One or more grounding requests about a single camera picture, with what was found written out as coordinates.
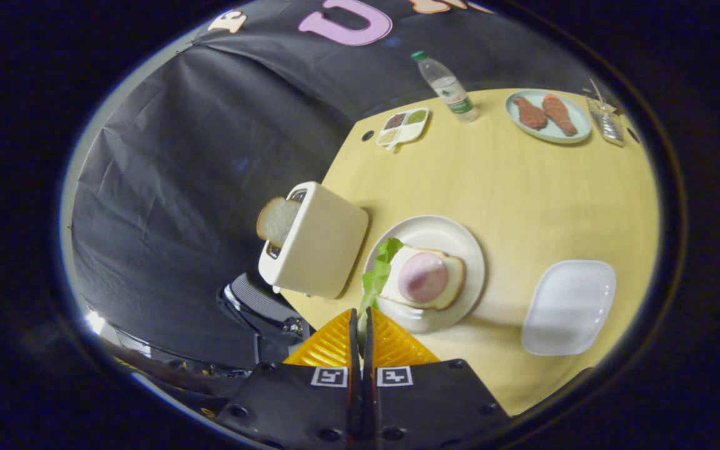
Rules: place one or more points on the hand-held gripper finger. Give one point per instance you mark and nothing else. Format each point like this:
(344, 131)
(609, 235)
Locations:
(367, 350)
(354, 350)

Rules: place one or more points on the green lettuce leaf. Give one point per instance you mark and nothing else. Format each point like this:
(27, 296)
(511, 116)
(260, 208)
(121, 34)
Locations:
(377, 275)

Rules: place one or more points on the pink round ham slice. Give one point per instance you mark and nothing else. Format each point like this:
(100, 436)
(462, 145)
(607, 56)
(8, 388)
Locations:
(422, 277)

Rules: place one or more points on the black ribbed object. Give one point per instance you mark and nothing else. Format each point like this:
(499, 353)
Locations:
(257, 300)

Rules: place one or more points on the cream white toaster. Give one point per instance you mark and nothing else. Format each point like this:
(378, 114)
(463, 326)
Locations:
(322, 244)

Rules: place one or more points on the toast slice under ham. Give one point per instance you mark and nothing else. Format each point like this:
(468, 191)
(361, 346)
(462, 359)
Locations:
(455, 281)

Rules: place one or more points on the cream round plate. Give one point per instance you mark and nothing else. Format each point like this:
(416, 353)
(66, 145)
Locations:
(441, 234)

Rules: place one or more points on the plain white bread slice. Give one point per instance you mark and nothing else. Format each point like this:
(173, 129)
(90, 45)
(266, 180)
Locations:
(277, 220)

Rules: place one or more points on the white square plate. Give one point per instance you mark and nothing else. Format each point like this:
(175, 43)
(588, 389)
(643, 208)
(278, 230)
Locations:
(569, 306)

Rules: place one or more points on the white divided bean tray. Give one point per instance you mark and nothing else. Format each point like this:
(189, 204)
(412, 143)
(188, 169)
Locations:
(407, 128)

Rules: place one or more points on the clear plastic water bottle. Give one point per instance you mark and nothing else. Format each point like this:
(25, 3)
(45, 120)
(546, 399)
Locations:
(450, 90)

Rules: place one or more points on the brown meat patty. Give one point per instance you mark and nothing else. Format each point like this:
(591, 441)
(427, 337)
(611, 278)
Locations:
(530, 114)
(559, 114)

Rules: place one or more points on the pale blue round plate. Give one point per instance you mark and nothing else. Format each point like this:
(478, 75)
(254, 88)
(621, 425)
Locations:
(584, 122)

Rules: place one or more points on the clear drinking glass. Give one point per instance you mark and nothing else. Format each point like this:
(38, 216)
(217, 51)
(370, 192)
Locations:
(607, 125)

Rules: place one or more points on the thin wooden stick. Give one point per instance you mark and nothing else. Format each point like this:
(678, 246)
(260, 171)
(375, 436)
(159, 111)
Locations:
(597, 92)

